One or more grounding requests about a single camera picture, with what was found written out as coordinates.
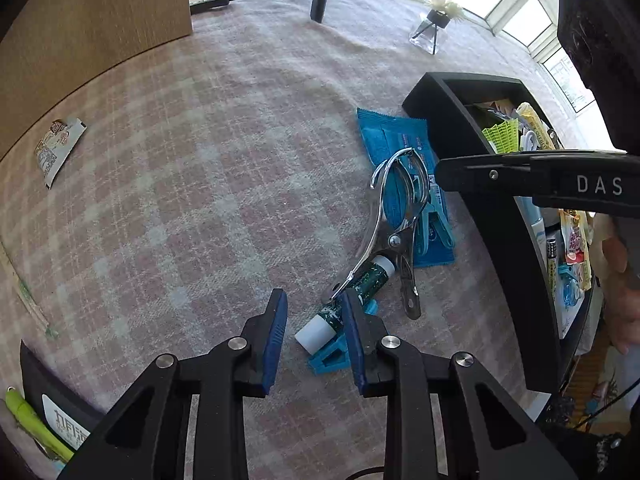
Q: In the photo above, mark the white window frame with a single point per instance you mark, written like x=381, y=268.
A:
x=515, y=5

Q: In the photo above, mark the glass vase with white flowers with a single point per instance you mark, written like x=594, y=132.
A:
x=425, y=35

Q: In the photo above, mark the green pen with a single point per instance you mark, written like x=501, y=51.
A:
x=25, y=417

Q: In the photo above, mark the yellow red-print snack packet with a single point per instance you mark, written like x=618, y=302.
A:
x=575, y=240

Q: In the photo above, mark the green plastic shuttlecock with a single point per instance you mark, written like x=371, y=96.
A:
x=500, y=135

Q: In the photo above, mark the black storage box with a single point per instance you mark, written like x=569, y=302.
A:
x=500, y=240

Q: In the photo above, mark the black power adapter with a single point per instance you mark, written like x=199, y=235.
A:
x=207, y=5

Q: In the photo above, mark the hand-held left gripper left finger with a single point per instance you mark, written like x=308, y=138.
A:
x=275, y=340

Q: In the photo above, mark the white red-print sachet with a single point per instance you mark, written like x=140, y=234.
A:
x=55, y=150

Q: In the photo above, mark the plaid cloth covered desktop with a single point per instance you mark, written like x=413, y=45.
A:
x=200, y=185

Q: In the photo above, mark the patterned lighter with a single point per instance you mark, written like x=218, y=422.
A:
x=551, y=255

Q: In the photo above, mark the brown wooden board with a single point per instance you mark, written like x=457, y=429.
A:
x=75, y=25

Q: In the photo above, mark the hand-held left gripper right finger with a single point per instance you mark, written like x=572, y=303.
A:
x=350, y=340

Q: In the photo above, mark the person's right hand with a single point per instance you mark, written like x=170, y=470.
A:
x=620, y=270

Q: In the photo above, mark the long yellow stick packet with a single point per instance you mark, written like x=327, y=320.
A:
x=535, y=127

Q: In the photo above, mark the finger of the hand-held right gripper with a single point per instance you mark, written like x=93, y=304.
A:
x=500, y=172

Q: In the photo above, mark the blue correction tape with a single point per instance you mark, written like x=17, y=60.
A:
x=570, y=290

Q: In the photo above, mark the small black labelled box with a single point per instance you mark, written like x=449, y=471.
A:
x=45, y=385

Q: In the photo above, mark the white sunscreen tube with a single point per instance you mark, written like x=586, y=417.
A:
x=536, y=230

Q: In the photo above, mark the silver metal clamp clip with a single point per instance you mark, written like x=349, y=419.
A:
x=392, y=242

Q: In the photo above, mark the green lip balm tube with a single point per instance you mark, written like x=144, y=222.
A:
x=370, y=277

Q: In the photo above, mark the blue plastic clothes peg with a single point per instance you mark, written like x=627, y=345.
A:
x=327, y=357
x=430, y=220

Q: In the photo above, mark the blue wet wipes packet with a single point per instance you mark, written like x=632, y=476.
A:
x=385, y=135

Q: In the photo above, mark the paper-wrapped chopsticks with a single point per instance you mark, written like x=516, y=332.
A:
x=30, y=295

